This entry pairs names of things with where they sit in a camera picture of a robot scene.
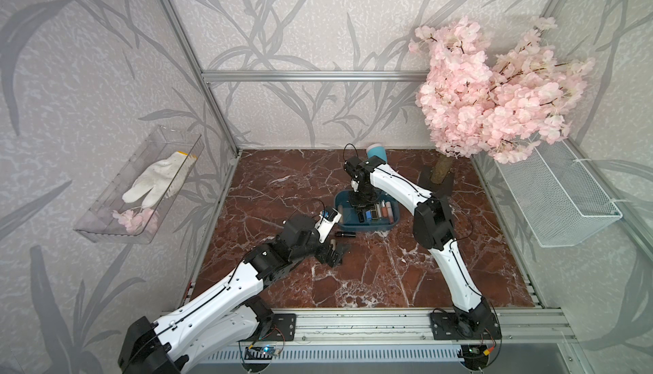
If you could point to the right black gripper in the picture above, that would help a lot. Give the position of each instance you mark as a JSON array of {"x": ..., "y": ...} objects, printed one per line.
[{"x": 371, "y": 201}]

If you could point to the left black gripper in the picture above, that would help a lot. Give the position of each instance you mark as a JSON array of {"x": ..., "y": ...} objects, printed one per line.
[{"x": 336, "y": 257}]

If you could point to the light pink lipstick tube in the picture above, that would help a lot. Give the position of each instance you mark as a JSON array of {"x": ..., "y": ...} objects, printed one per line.
[{"x": 390, "y": 212}]

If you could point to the teal plastic storage box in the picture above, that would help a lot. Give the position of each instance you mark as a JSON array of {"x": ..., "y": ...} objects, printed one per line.
[{"x": 350, "y": 221}]

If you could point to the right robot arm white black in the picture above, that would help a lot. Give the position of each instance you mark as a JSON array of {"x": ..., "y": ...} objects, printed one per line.
[{"x": 433, "y": 229}]

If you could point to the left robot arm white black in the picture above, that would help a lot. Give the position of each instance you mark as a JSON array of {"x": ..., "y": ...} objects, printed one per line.
[{"x": 232, "y": 309}]

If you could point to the black lipstick lying sideways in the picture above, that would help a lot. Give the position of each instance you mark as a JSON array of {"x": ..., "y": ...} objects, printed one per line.
[{"x": 348, "y": 234}]

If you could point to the left circuit board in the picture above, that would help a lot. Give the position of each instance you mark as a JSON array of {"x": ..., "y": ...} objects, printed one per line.
[{"x": 266, "y": 352}]

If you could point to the circuit board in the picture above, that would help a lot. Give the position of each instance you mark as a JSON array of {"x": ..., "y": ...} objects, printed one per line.
[
  {"x": 475, "y": 358},
  {"x": 266, "y": 352}
]

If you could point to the pink artificial blossom tree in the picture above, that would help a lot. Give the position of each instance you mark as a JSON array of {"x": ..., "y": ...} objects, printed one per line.
[{"x": 505, "y": 110}]

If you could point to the white cotton glove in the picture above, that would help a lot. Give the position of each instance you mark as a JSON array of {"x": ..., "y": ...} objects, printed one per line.
[{"x": 161, "y": 180}]

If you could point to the pink flower on shelf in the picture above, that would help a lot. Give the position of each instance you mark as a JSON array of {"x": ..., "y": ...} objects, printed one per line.
[{"x": 137, "y": 220}]

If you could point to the right circuit board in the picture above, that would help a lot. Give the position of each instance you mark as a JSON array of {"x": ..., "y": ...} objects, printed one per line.
[{"x": 475, "y": 358}]

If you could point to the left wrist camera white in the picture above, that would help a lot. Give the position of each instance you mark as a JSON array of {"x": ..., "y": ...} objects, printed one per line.
[{"x": 328, "y": 219}]

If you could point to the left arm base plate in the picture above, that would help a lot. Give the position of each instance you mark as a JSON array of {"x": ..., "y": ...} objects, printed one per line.
[{"x": 281, "y": 329}]

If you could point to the aluminium front rail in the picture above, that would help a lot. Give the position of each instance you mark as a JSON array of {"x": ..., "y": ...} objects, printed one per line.
[{"x": 385, "y": 326}]

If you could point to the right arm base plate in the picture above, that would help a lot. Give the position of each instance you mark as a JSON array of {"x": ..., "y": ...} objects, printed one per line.
[{"x": 449, "y": 328}]

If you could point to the clear acrylic wall shelf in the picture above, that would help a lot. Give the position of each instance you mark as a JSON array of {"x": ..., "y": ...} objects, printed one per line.
[{"x": 133, "y": 206}]

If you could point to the white wire mesh basket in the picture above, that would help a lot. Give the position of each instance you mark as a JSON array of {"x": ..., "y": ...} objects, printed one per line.
[{"x": 561, "y": 200}]

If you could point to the aluminium frame back crossbar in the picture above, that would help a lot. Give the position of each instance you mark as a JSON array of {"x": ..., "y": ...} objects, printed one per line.
[{"x": 313, "y": 76}]

